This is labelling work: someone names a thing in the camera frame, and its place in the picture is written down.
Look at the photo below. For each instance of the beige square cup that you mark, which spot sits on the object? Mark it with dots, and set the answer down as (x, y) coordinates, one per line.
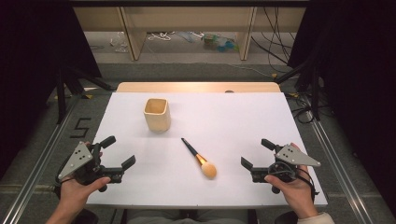
(158, 121)

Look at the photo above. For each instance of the metal floor rail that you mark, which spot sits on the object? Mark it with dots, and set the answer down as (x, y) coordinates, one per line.
(337, 174)
(34, 183)

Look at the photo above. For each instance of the light wooden table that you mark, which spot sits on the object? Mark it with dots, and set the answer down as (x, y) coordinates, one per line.
(186, 87)

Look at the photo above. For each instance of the light wooden shelf unit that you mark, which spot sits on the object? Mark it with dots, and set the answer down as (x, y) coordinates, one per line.
(186, 18)

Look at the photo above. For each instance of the person's right hand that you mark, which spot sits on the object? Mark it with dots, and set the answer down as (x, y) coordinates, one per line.
(297, 194)

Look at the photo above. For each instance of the colourful plastic bag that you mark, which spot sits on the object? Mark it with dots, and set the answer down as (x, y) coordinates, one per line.
(221, 43)

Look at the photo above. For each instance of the white table cover board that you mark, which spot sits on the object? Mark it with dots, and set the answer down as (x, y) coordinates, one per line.
(218, 124)

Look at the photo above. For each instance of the clear plastic bag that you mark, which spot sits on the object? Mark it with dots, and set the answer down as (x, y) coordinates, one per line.
(120, 42)

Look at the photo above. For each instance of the black tripod stand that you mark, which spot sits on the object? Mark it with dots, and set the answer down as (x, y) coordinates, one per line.
(315, 93)
(61, 93)

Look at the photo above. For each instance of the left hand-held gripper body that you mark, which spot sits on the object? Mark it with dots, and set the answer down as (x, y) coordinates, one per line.
(76, 160)

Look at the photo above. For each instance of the dark curtain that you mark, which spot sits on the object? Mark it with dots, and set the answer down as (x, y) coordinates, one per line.
(358, 77)
(28, 62)

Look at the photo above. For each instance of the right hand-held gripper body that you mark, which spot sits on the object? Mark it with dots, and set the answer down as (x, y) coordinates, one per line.
(294, 157)

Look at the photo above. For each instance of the person's left hand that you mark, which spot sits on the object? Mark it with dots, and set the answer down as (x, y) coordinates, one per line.
(74, 194)

